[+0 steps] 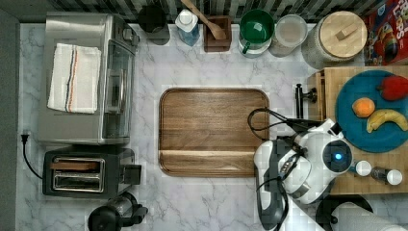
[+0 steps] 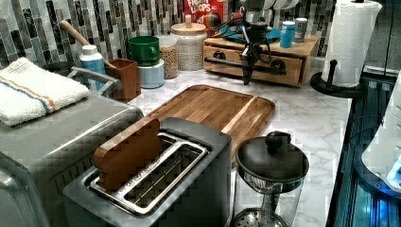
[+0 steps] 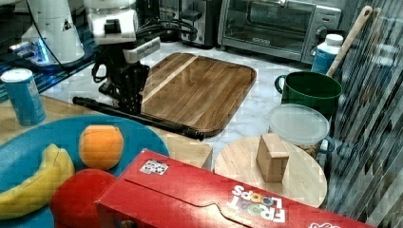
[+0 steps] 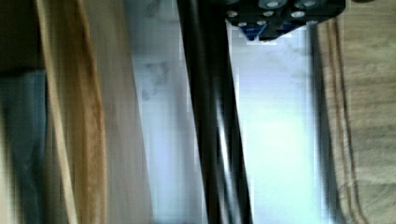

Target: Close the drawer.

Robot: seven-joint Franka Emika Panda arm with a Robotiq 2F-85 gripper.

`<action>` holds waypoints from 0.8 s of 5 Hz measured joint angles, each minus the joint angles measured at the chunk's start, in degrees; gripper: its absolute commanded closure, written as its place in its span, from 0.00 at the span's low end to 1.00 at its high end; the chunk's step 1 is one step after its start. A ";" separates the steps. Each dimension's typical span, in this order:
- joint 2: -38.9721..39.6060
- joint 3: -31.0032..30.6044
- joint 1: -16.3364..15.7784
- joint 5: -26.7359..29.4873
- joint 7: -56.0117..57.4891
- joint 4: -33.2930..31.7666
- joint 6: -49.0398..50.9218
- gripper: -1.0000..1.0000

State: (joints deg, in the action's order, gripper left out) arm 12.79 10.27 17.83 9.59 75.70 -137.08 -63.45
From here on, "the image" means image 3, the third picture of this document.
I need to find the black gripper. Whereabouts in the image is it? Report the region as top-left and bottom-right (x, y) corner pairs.
(93, 47), (150, 115)

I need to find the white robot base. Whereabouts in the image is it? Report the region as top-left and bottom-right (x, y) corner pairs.
(14, 0), (85, 67)

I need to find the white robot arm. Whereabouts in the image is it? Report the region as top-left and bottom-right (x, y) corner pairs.
(84, 0), (161, 114)

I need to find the orange fruit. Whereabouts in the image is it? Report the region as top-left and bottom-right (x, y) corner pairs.
(79, 124), (125, 170)

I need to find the wooden cutting board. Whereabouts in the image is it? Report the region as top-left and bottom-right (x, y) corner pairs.
(142, 52), (257, 138)

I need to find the black silver toaster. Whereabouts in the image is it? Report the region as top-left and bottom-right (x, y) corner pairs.
(158, 0), (222, 48)

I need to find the blue cylindrical can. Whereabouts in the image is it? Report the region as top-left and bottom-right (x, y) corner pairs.
(1, 68), (46, 126)

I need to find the yellow banana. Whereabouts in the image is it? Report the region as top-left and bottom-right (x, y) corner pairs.
(0, 143), (75, 220)

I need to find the red Froot Loops box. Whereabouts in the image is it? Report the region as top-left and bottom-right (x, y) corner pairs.
(96, 150), (374, 228)

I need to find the red apple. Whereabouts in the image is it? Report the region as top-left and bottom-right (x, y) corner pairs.
(49, 169), (116, 228)

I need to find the small wooden block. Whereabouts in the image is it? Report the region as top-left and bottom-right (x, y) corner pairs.
(256, 133), (289, 182)

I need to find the silver toaster oven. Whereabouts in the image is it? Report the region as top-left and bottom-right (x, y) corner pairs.
(218, 0), (341, 64)

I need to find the clear container with lid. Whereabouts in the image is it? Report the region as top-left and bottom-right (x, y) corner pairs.
(268, 104), (336, 159)

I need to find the green pot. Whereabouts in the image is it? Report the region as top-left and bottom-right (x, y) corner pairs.
(274, 71), (342, 120)

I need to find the white capped blue bottle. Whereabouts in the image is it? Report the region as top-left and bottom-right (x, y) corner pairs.
(311, 34), (344, 74)

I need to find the round wooden board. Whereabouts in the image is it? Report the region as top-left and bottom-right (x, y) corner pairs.
(214, 137), (327, 208)

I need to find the wooden spoon handle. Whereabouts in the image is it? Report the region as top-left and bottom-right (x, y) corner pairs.
(326, 6), (373, 77)

